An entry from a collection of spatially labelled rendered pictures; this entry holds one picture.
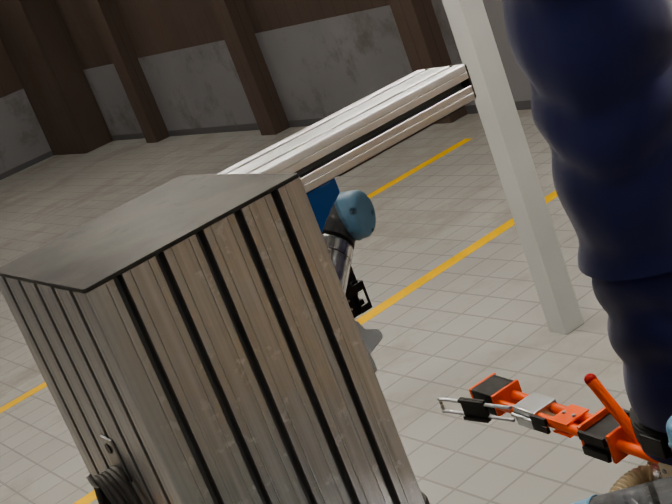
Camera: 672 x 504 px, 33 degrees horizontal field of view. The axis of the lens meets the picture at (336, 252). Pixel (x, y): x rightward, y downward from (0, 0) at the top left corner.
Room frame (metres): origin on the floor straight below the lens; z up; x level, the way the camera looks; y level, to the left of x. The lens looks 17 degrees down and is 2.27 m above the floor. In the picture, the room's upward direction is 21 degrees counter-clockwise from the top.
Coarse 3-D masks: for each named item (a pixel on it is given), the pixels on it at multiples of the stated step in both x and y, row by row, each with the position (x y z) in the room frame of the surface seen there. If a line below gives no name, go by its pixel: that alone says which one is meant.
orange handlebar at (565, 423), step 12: (516, 396) 2.10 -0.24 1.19; (552, 408) 2.00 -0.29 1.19; (564, 408) 1.97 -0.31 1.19; (576, 408) 1.94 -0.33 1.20; (552, 420) 1.94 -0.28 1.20; (564, 420) 1.92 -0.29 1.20; (576, 420) 1.94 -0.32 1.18; (564, 432) 1.92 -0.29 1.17; (576, 432) 1.88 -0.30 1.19; (624, 444) 1.77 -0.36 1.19; (636, 444) 1.75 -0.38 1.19; (636, 456) 1.74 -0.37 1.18; (648, 456) 1.71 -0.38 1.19
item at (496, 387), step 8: (488, 376) 2.20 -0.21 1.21; (496, 376) 2.18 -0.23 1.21; (480, 384) 2.17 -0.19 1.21; (488, 384) 2.16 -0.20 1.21; (496, 384) 2.15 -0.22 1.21; (504, 384) 2.13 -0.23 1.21; (512, 384) 2.12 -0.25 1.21; (472, 392) 2.16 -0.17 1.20; (480, 392) 2.14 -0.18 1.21; (488, 392) 2.12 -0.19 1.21; (496, 392) 2.11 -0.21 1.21; (504, 392) 2.11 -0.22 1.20; (488, 400) 2.12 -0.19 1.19; (496, 400) 2.10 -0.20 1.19; (512, 400) 2.12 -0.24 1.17; (488, 408) 2.13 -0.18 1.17; (496, 408) 2.10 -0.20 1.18
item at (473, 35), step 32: (448, 0) 4.87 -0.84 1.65; (480, 0) 4.86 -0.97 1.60; (480, 32) 4.83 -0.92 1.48; (480, 64) 4.81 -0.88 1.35; (480, 96) 4.87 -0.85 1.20; (512, 96) 4.86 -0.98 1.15; (512, 128) 4.84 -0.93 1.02; (512, 160) 4.81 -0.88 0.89; (512, 192) 4.86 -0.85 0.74; (544, 224) 4.84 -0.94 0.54; (544, 256) 4.82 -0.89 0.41; (544, 288) 4.86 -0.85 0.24; (576, 320) 4.84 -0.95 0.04
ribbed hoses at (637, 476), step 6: (648, 462) 1.77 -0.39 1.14; (636, 468) 1.76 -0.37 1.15; (642, 468) 1.75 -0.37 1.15; (648, 468) 1.75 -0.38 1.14; (624, 474) 1.76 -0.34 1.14; (630, 474) 1.75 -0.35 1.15; (636, 474) 1.74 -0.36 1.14; (642, 474) 1.74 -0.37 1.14; (648, 474) 1.74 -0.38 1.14; (618, 480) 1.75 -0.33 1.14; (624, 480) 1.74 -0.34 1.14; (630, 480) 1.74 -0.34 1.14; (636, 480) 1.74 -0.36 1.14; (642, 480) 1.74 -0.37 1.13; (648, 480) 1.73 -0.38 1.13; (618, 486) 1.74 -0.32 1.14; (624, 486) 1.73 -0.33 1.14; (630, 486) 1.73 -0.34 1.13
